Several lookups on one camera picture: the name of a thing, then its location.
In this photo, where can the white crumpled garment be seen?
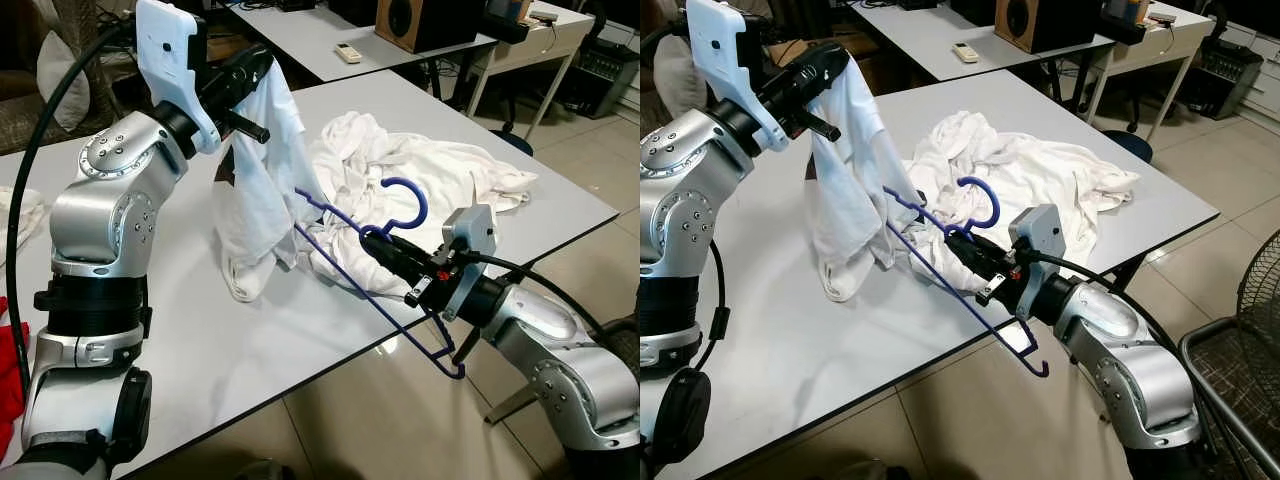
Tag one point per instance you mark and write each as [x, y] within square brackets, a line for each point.
[450, 180]
[1050, 170]

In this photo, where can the grey office table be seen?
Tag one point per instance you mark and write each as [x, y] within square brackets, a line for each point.
[910, 40]
[290, 35]

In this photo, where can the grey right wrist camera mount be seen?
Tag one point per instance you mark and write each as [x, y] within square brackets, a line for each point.
[472, 228]
[1040, 228]

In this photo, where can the white remote control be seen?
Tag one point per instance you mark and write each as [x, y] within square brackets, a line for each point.
[965, 52]
[348, 53]

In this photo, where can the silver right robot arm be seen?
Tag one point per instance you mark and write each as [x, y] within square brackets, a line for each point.
[560, 380]
[1140, 380]

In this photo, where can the blue round stool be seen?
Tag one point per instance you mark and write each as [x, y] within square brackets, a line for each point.
[512, 143]
[1130, 147]

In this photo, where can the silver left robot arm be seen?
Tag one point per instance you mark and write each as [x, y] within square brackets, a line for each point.
[690, 230]
[100, 215]

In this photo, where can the grey white pillow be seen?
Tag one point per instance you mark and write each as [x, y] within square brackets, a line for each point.
[62, 80]
[682, 80]

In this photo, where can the small white cloth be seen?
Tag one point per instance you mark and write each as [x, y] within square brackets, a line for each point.
[20, 215]

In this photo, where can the red cloth garment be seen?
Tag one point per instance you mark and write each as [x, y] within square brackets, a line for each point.
[10, 380]

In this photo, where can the black audio equipment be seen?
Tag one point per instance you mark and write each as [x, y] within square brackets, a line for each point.
[600, 75]
[1220, 75]

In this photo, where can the cream side table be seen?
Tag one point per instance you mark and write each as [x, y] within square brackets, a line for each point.
[555, 35]
[1180, 35]

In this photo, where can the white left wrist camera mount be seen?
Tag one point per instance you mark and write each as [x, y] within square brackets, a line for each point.
[165, 50]
[715, 50]

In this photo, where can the white printed t-shirt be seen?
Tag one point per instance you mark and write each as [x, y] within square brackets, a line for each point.
[265, 180]
[850, 190]

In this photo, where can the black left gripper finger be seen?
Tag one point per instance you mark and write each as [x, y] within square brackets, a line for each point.
[822, 126]
[828, 68]
[250, 127]
[257, 68]

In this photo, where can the wooden speaker box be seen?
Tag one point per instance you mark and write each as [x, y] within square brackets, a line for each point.
[430, 20]
[1045, 20]

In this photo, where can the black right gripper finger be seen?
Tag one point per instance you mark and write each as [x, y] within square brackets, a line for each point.
[980, 250]
[395, 272]
[400, 254]
[975, 265]

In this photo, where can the black metal mesh chair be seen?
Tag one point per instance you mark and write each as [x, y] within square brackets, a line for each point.
[1240, 400]

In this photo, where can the black desktop device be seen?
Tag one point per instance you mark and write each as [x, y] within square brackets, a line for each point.
[508, 30]
[1125, 30]

